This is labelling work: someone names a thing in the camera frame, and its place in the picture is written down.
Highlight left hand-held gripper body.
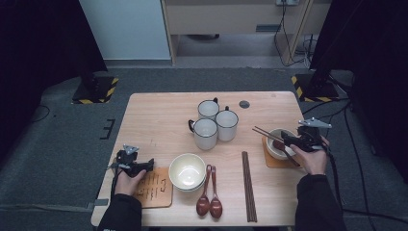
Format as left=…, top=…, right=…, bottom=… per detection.
left=115, top=143, right=142, bottom=178

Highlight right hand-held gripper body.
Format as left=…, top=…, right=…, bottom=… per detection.
left=296, top=117, right=333, bottom=153

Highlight reddish brown wooden spoon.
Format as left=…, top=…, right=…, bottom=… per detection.
left=272, top=139, right=301, bottom=167
left=209, top=166, right=223, bottom=219
left=195, top=164, right=213, bottom=217

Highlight cream ceramic bowl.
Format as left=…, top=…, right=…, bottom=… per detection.
left=168, top=153, right=207, bottom=191
left=266, top=128, right=297, bottom=161
left=176, top=184, right=206, bottom=193

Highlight engraved wooden coaster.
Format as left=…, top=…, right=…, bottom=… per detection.
left=133, top=167, right=173, bottom=209
left=262, top=136, right=304, bottom=169

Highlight row of brown chopsticks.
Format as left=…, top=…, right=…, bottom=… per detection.
left=241, top=150, right=258, bottom=223

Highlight person's left hand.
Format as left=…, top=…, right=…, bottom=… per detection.
left=114, top=169, right=147, bottom=196

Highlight person's right hand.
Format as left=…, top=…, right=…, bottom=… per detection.
left=292, top=136, right=330, bottom=175

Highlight black yellow striped stand base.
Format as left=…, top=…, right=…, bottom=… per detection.
left=291, top=72, right=341, bottom=104
left=71, top=76, right=119, bottom=105

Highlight grey tape piece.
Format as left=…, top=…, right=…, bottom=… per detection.
left=86, top=198, right=110, bottom=209

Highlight white enamel mug black rim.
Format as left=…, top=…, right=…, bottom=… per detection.
left=188, top=117, right=219, bottom=151
left=215, top=106, right=240, bottom=142
left=196, top=97, right=220, bottom=121

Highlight black curtain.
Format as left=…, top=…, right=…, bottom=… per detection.
left=0, top=0, right=109, bottom=162
left=309, top=0, right=408, bottom=184

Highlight grey vent slot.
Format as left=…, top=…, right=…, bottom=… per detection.
left=255, top=23, right=282, bottom=33

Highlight white panel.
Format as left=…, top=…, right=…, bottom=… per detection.
left=78, top=0, right=172, bottom=62

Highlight dark round chair base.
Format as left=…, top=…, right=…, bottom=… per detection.
left=186, top=33, right=220, bottom=41

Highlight light wooden desk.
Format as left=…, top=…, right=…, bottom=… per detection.
left=160, top=0, right=333, bottom=66

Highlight left hand-held gripper black cable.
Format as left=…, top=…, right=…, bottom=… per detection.
left=108, top=162, right=122, bottom=206

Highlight hand-held gripper black cable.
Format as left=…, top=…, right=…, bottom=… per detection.
left=108, top=162, right=122, bottom=206
left=320, top=141, right=344, bottom=213

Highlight black floor cables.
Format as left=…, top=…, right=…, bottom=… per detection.
left=301, top=97, right=352, bottom=121

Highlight right hand-held gripper black cable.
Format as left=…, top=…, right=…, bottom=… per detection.
left=320, top=141, right=344, bottom=213

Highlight long black floor cable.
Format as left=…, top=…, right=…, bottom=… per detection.
left=343, top=102, right=378, bottom=231

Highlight black cable bundle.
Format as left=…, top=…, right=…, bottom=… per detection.
left=301, top=33, right=319, bottom=70

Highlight thin black floor cable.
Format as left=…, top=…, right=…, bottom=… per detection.
left=32, top=105, right=51, bottom=123

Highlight thick black floor cable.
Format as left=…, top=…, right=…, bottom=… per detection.
left=341, top=207, right=408, bottom=225

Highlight black hanging cable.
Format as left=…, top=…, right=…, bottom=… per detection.
left=273, top=3, right=306, bottom=67

